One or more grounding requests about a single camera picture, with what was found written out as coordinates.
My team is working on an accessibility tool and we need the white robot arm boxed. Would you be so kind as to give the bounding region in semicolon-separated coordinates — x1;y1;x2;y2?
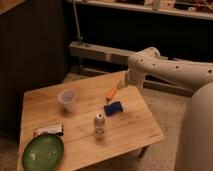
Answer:
118;47;213;171

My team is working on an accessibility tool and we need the blue sponge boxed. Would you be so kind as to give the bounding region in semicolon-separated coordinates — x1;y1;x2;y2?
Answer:
104;101;123;116

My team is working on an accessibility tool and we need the wooden table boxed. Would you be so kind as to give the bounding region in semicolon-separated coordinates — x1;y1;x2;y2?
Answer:
19;72;165;171

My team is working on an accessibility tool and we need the small clear bottle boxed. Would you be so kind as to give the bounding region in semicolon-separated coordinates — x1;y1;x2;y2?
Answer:
94;114;105;140

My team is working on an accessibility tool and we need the metal pole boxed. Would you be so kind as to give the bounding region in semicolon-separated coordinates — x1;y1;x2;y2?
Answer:
72;0;83;46

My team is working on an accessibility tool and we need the green bowl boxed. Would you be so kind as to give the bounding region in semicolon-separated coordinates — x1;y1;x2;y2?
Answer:
22;134;64;171

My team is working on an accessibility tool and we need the grey metal rail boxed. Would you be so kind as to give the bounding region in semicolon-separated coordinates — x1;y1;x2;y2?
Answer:
68;41;213;98

